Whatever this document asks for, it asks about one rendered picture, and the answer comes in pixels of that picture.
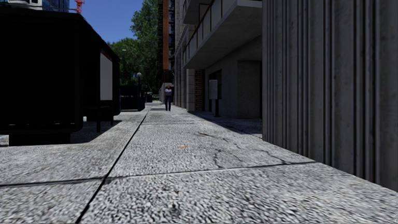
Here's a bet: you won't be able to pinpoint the pale concrete building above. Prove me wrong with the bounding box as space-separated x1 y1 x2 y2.
173 0 398 192

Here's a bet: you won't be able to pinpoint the white box on a post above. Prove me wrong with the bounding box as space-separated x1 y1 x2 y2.
208 79 220 118

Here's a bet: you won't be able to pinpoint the person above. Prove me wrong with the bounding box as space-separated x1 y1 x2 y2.
164 85 173 112

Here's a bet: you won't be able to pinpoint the trees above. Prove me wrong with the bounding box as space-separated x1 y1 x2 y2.
108 0 163 95

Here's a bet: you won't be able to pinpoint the black bus shelter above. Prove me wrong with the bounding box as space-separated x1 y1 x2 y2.
0 5 121 147

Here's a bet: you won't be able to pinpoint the red brick building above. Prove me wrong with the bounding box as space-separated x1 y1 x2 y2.
157 0 176 88

